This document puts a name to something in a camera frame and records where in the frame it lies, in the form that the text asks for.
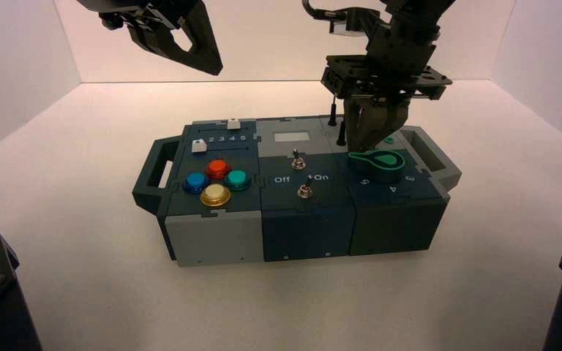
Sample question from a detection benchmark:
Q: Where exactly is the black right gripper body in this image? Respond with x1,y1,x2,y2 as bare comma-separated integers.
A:
321,21,453,105

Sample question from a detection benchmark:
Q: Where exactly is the dark green rotary knob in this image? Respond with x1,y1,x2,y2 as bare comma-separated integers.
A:
348,148,407,184

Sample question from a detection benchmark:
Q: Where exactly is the black camera cable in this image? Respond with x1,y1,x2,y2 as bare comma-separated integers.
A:
301,0,346,22

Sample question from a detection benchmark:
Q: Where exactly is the orange red round push button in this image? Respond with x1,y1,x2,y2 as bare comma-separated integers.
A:
206,159,233,181

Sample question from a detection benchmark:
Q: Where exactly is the yellow round push button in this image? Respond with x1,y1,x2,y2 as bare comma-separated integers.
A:
200,183,233,208

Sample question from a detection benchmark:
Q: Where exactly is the teal round push button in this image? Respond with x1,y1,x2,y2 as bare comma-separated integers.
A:
224,169,253,192

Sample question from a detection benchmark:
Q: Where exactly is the dark teal grey modular box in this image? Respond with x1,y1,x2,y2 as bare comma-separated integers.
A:
132,114,462,268

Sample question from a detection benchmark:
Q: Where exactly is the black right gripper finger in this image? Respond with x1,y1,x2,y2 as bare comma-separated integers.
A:
345,97,381,153
374,98,411,150

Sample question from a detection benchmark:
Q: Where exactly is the grey rectangular display window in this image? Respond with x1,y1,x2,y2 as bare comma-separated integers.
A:
274,131,311,143

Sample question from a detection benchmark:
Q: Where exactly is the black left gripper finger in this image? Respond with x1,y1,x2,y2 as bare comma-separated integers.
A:
127,19,178,58
164,0,224,77

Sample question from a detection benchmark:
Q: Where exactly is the blue round push button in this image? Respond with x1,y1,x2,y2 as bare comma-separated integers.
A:
182,172,211,195

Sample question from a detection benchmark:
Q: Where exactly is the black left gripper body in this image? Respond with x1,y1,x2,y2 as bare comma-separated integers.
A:
76,0,198,31

